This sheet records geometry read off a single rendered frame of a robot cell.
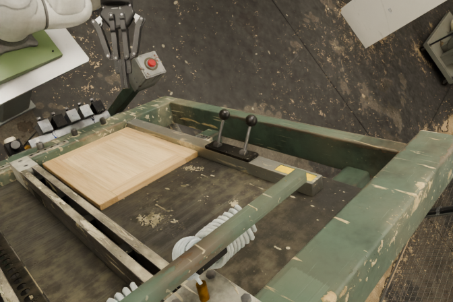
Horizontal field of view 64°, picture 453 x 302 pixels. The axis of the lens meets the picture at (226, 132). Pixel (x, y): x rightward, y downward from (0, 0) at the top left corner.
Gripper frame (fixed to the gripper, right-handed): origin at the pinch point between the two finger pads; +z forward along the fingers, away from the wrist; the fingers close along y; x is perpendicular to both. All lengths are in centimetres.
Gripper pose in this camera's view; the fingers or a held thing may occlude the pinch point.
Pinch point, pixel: (124, 74)
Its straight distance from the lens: 93.4
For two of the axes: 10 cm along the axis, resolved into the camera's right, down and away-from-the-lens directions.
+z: 0.8, 9.9, 0.8
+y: 9.9, -0.9, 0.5
